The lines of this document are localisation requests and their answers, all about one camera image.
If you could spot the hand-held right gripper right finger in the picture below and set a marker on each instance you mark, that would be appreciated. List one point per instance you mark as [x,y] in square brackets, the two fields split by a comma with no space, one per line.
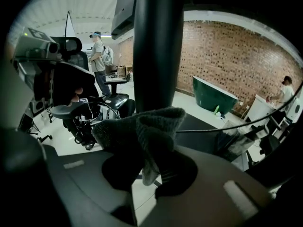
[213,197]

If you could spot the dark green tub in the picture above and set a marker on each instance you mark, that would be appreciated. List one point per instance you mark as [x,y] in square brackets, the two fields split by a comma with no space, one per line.
[213,96]

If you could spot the person's left hand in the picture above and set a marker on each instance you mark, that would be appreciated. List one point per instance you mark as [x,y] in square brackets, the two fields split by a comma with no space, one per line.
[75,96]

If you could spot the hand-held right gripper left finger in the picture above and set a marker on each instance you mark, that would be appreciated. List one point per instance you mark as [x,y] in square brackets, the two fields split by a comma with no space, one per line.
[90,185]

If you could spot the black TV stand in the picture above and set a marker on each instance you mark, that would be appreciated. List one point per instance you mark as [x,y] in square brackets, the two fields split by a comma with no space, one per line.
[157,55]

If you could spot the grey cloth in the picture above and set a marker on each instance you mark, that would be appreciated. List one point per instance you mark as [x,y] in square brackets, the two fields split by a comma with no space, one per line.
[142,126]

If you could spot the clear plastic container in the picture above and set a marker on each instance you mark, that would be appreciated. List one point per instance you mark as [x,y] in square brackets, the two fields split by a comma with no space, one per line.
[234,141]

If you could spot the green bottle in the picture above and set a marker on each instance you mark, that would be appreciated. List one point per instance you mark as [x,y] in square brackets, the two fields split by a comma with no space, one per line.
[217,109]

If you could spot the white backpack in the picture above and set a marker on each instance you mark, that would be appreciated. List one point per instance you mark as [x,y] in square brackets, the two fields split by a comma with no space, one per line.
[108,55]

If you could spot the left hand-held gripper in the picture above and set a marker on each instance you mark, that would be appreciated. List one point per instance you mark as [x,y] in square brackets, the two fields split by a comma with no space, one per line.
[35,46]

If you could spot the white cabinet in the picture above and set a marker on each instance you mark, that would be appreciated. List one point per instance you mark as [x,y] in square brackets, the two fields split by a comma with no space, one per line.
[259,107]

